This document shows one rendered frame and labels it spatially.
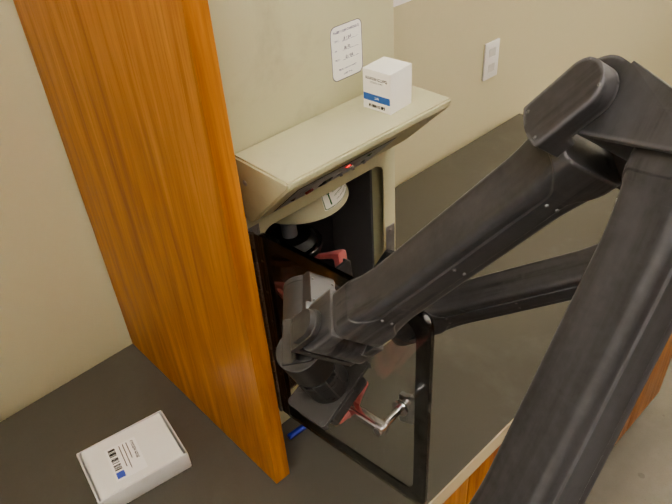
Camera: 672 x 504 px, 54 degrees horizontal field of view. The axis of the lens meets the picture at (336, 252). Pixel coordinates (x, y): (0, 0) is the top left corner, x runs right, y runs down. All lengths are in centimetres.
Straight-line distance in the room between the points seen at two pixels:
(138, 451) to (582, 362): 93
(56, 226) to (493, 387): 87
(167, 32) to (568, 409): 53
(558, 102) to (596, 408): 21
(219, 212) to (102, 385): 70
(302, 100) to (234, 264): 26
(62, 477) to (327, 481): 47
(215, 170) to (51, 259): 64
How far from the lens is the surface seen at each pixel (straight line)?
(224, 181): 78
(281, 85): 92
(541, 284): 93
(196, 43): 72
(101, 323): 147
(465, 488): 137
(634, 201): 46
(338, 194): 111
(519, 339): 142
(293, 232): 114
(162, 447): 124
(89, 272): 140
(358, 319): 66
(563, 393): 46
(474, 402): 130
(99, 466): 126
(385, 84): 95
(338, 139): 90
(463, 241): 57
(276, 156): 88
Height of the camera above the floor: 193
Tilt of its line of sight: 37 degrees down
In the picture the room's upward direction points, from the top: 4 degrees counter-clockwise
